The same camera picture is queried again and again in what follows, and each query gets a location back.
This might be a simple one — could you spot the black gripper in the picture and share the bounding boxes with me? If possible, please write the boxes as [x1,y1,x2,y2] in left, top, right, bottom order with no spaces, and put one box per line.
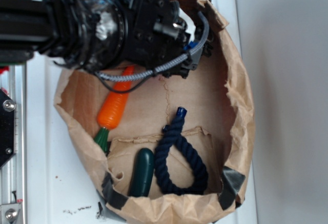
[92,0,199,78]

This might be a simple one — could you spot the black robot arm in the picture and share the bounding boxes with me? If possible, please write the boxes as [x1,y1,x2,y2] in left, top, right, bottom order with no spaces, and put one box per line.
[1,0,201,77]

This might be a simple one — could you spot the orange toy carrot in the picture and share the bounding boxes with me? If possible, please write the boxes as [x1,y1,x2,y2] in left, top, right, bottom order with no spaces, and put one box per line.
[94,81,132,154]

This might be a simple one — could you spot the brown paper bag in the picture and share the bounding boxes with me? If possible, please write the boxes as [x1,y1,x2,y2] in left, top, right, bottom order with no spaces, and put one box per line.
[54,0,255,223]

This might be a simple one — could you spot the dark green toy cucumber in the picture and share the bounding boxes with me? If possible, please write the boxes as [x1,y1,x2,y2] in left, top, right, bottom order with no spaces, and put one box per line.
[128,148,154,197]

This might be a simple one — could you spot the dark blue rope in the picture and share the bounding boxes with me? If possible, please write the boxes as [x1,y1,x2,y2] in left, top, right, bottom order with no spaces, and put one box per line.
[154,107,209,195]

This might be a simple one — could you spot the aluminium frame rail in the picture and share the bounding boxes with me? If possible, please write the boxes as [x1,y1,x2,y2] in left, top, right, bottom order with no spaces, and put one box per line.
[1,65,27,223]

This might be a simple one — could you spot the metal corner bracket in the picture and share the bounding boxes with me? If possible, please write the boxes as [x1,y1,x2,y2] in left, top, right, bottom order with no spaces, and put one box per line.
[1,203,22,224]

